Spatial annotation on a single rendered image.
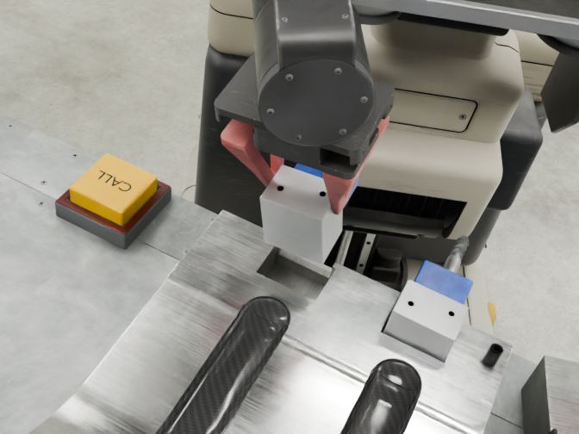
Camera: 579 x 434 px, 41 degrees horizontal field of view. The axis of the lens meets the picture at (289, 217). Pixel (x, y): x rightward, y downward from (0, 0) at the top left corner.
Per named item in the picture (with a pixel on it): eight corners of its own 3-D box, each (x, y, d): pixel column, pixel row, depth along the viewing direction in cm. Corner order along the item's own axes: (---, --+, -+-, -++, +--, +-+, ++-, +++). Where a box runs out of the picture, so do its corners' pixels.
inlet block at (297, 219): (334, 132, 67) (335, 84, 63) (389, 149, 65) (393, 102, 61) (264, 242, 60) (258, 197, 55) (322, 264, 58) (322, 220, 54)
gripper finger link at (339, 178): (349, 252, 54) (352, 159, 47) (258, 220, 56) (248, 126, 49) (385, 186, 58) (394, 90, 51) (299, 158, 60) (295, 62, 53)
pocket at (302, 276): (276, 264, 67) (281, 236, 64) (331, 290, 66) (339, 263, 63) (251, 300, 64) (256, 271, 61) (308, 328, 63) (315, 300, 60)
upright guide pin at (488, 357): (484, 354, 59) (492, 340, 58) (497, 360, 59) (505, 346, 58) (481, 363, 58) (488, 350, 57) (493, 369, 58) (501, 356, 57)
